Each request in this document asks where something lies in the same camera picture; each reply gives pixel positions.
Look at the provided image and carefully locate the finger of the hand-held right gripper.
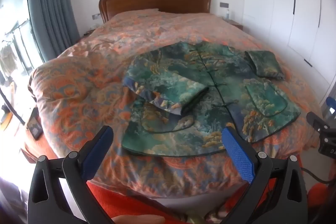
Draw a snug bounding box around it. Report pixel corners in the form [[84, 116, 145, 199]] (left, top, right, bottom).
[[326, 96, 336, 115], [306, 112, 336, 136]]

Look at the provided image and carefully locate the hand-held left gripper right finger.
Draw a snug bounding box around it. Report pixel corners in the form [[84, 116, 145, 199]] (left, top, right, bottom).
[[222, 126, 308, 224]]

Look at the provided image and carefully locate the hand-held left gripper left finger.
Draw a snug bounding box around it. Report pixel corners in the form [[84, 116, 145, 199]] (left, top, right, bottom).
[[28, 126, 116, 224]]

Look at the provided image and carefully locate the green printed padded jacket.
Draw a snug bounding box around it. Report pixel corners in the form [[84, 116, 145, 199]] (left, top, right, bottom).
[[122, 42, 301, 157]]

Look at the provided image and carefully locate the clothes drying rack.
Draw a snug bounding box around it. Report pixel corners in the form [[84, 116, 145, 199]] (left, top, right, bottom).
[[0, 19, 34, 75]]

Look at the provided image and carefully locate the person's red garment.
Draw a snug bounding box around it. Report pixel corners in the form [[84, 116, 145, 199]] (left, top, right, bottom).
[[87, 177, 336, 224]]

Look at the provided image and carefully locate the white bed sheet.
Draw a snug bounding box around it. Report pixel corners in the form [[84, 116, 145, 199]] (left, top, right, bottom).
[[150, 186, 252, 216]]

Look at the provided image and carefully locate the dark framed tablet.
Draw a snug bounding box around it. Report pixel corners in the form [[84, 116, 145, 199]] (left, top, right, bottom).
[[27, 109, 43, 139]]

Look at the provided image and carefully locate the orange floral duvet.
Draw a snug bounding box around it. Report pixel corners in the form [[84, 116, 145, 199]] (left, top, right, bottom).
[[28, 9, 324, 199]]

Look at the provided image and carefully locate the white wardrobe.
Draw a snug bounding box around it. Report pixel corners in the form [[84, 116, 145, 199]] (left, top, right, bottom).
[[243, 0, 336, 106]]

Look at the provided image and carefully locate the wooden nightstand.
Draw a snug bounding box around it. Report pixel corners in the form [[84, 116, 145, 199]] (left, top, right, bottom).
[[223, 18, 243, 30]]

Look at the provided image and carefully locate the grey-blue curtain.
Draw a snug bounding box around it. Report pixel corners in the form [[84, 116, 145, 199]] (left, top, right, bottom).
[[26, 0, 80, 63]]

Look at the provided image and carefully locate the wooden headboard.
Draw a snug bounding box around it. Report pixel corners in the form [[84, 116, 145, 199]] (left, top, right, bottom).
[[99, 0, 212, 24]]

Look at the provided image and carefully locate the black cable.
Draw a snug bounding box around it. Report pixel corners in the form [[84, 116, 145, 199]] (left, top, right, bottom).
[[299, 168, 336, 185]]

